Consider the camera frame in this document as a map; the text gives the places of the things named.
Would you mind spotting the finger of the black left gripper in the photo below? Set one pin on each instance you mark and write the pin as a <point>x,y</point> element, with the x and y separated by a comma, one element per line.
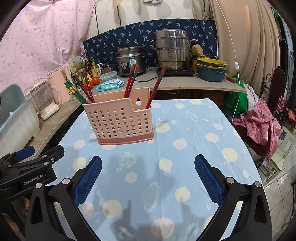
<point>52,156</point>

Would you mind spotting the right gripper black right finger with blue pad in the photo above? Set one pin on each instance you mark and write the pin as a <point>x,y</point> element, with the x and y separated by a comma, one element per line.
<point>254,220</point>

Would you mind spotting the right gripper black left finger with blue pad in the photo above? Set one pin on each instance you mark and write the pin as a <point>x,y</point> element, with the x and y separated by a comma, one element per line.
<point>42,220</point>

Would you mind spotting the green chopstick gold band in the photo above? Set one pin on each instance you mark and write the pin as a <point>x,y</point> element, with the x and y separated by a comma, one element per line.
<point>69,84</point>
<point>78,95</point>

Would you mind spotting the thin maroon chopstick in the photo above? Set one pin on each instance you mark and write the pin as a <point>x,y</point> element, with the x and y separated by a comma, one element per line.
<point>81,85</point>

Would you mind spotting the dark red chopstick black band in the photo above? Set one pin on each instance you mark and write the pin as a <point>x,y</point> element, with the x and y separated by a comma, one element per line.
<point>129,79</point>

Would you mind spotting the dark red chopstick patterned band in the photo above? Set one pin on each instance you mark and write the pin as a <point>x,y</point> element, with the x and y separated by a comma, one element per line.
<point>132,82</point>

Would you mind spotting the bright red chopstick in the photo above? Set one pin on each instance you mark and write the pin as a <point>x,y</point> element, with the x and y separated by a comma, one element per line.
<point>158,81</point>

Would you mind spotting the white kitchen appliance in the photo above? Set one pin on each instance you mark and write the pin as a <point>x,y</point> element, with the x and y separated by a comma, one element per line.
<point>43,100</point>

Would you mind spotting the person's left hand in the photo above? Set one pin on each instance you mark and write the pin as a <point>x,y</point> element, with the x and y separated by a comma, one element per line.
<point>11,223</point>

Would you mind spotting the white plastic storage bin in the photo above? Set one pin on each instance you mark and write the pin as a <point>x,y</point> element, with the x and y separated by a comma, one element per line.
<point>19,120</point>

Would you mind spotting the pink electric kettle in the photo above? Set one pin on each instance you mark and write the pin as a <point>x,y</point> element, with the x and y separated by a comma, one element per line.
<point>56,79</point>

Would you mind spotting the red chopstick in basket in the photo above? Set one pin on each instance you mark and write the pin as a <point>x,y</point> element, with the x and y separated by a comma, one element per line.
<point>90,95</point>

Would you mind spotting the pink perforated utensil basket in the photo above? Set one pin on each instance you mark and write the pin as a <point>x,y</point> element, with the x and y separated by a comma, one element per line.
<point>117,120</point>

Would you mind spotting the wet wipes pack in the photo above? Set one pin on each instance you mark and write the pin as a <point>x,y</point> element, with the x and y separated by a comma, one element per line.
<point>110,85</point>

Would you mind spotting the pink floral cloth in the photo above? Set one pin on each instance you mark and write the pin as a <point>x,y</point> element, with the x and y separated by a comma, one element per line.
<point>261,127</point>

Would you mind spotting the clear lidded food container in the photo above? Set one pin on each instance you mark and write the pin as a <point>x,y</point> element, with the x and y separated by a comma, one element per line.
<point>108,76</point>

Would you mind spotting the light blue dotted tablecloth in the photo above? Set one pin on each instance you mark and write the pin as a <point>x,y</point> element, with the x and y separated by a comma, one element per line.
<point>151,190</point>

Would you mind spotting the green bag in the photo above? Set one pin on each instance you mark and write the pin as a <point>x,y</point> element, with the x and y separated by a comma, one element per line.
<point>237,102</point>

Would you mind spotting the pink dotted curtain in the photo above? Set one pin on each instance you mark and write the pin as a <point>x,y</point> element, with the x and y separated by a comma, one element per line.
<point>42,37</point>

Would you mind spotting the navy floral cloth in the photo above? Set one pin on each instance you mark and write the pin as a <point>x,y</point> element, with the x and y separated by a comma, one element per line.
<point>103,47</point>

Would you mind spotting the silver rice cooker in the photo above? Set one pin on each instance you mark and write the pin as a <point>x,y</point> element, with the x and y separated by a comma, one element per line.
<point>129,56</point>

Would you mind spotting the dark wooden chair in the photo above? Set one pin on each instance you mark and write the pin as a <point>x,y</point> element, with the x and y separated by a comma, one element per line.
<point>272,88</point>

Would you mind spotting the black induction cooker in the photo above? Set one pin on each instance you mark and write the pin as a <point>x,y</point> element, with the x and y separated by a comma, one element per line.
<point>170,73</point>

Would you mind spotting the stacked yellow blue bowls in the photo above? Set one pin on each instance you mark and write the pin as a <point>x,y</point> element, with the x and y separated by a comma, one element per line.
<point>211,70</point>

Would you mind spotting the stainless steel steamer pot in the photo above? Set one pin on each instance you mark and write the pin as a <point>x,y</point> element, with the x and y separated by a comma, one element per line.
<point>173,48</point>

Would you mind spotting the beige curtain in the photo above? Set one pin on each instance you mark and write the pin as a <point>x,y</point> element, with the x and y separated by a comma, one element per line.
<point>248,38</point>

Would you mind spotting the wall power socket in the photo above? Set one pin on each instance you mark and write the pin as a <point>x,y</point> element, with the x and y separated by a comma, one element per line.
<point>152,1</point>

